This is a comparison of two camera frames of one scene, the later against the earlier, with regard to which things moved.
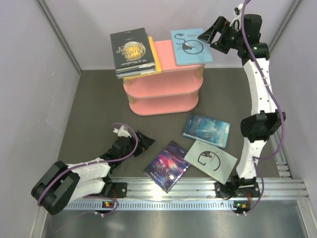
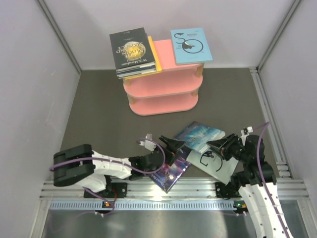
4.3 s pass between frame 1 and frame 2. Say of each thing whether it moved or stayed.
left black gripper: moved
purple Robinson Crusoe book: stayed
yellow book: stayed
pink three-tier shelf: stayed
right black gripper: moved
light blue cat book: stayed
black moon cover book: stayed
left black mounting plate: stayed
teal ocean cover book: moved
